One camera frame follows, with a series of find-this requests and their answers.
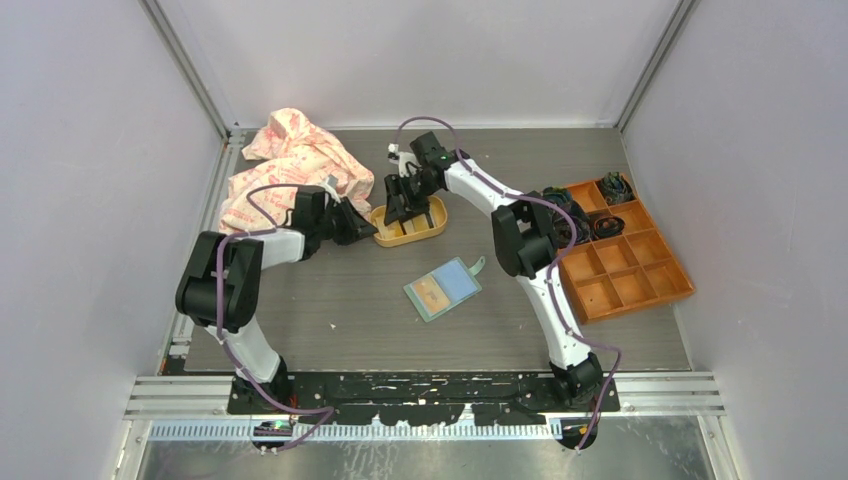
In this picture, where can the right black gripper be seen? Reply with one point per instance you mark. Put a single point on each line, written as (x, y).
(394, 187)

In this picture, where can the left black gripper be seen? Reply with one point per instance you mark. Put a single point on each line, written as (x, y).
(357, 228)

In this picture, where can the yellow oval tray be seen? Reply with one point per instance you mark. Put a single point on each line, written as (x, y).
(436, 219)

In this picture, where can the green card holder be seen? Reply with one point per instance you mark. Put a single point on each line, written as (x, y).
(457, 279)

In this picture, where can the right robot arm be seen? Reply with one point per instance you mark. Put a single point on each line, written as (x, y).
(525, 244)

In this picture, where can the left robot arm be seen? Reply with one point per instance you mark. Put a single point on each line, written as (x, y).
(220, 286)

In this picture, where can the pink patterned cloth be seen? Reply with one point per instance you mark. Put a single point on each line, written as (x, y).
(290, 150)

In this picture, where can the dark rolled item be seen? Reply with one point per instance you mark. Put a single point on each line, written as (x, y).
(603, 226)
(582, 232)
(559, 196)
(615, 189)

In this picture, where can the orange compartment organizer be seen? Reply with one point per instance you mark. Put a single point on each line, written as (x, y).
(631, 272)

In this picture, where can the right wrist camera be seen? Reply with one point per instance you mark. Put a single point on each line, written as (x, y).
(406, 162)

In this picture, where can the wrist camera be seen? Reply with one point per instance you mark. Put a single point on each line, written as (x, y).
(406, 162)
(329, 184)

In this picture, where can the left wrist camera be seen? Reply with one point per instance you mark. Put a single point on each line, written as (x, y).
(329, 184)

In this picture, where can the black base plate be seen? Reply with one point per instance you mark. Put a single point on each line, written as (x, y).
(433, 398)

